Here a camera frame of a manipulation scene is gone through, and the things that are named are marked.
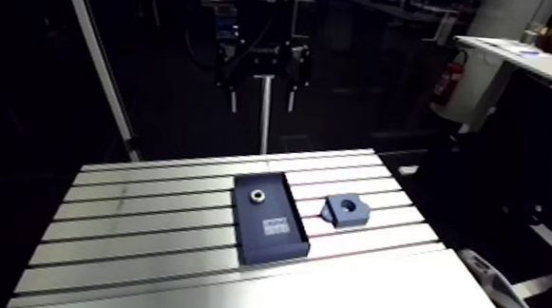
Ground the grey upright post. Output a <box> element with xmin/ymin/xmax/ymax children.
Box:
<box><xmin>247</xmin><ymin>72</ymin><xmax>277</xmax><ymax>156</ymax></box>

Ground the red fire extinguisher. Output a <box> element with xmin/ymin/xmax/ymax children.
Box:
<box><xmin>431</xmin><ymin>47</ymin><xmax>469</xmax><ymax>108</ymax></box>

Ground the dark blue-grey housing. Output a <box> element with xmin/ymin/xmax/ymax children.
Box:
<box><xmin>318</xmin><ymin>190</ymin><xmax>372</xmax><ymax>232</ymax></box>

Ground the white slanted post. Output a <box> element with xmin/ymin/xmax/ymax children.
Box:
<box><xmin>40</xmin><ymin>0</ymin><xmax>157</xmax><ymax>164</ymax></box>

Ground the white desk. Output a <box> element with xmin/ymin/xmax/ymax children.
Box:
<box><xmin>447</xmin><ymin>34</ymin><xmax>552</xmax><ymax>111</ymax></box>

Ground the white round pillar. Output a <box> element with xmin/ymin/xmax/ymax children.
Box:
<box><xmin>428</xmin><ymin>0</ymin><xmax>552</xmax><ymax>143</ymax></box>

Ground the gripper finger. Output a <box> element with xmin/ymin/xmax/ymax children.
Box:
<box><xmin>210</xmin><ymin>44</ymin><xmax>244</xmax><ymax>115</ymax></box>
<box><xmin>280</xmin><ymin>44</ymin><xmax>315</xmax><ymax>116</ymax></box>

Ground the dark blue-grey tray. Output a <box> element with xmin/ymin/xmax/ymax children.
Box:
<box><xmin>224</xmin><ymin>167</ymin><xmax>317</xmax><ymax>272</ymax></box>

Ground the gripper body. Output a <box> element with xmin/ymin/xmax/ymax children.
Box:
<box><xmin>233</xmin><ymin>37</ymin><xmax>295</xmax><ymax>80</ymax></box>

